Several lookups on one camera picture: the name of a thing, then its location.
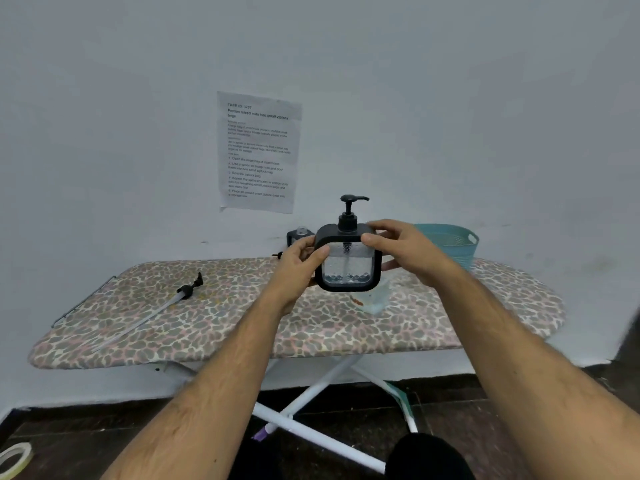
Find printed paper sheet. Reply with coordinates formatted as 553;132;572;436
216;90;303;215

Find person's left forearm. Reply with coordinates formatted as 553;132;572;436
99;292;291;480

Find teal plastic basket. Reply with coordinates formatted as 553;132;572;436
412;223;480;271

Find person's right leg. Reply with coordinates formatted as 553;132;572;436
385;433;476;480

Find leopard print ironing board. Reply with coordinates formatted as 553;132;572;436
27;257;567;371

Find white ironing board legs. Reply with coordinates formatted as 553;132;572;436
149;354;419;475

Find transparent bottle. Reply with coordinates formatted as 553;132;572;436
349;272;392;315

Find person's left hand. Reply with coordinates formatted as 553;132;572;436
263;238;331;315

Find person's right hand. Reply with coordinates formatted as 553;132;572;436
359;219;463;291

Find person's right forearm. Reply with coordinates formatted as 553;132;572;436
437;267;640;480

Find white tape roll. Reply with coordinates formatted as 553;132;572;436
0;442;33;480

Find metal wire iron rest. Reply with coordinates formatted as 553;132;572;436
51;275;117;328

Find black pump with long tube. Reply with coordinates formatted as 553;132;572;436
89;272;205;351

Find black square dispenser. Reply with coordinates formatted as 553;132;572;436
286;226;319;248
313;222;383;293

